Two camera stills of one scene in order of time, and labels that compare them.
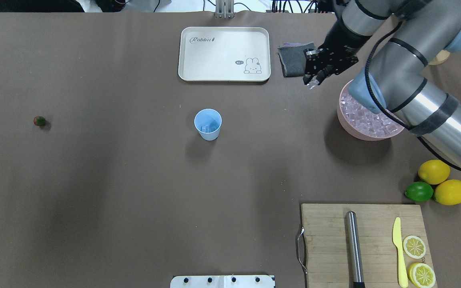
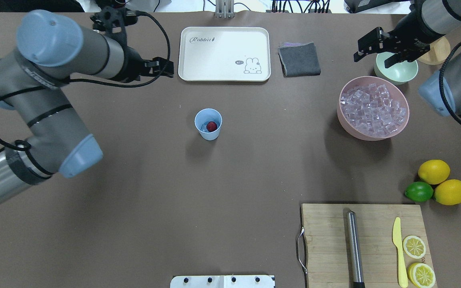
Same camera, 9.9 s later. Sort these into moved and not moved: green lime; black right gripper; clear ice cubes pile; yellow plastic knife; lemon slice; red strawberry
Moved: black right gripper; red strawberry
Not moved: lemon slice; green lime; clear ice cubes pile; yellow plastic knife
